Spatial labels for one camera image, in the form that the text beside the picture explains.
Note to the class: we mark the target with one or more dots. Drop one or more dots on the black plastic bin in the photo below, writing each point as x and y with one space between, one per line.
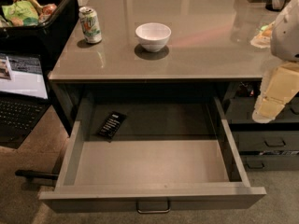
45 39

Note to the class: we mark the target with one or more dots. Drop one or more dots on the metal drawer handle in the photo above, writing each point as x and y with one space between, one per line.
153 207

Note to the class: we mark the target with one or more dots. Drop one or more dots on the white ceramic bowl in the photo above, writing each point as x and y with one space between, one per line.
152 36

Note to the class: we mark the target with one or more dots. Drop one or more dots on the black floor bar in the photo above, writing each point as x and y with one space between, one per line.
36 174

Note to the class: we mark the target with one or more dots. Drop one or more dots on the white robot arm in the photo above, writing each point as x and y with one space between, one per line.
284 42

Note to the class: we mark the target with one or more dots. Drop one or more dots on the open black laptop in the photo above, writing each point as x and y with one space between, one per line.
23 97

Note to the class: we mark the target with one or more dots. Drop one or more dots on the snack bowl on counter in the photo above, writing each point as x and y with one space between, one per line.
262 39

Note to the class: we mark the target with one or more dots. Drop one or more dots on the grey counter cabinet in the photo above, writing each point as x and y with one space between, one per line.
210 40

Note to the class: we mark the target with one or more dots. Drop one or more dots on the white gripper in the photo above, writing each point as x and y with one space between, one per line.
287 36

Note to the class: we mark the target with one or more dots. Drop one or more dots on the green snack bag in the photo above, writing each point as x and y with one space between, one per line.
21 13

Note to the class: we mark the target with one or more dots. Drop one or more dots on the open grey top drawer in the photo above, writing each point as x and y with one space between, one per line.
181 152

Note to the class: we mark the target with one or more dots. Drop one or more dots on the red snack pack in bin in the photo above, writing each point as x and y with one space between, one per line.
47 10

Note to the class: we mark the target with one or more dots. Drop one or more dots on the green white soda can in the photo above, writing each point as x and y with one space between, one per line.
90 25

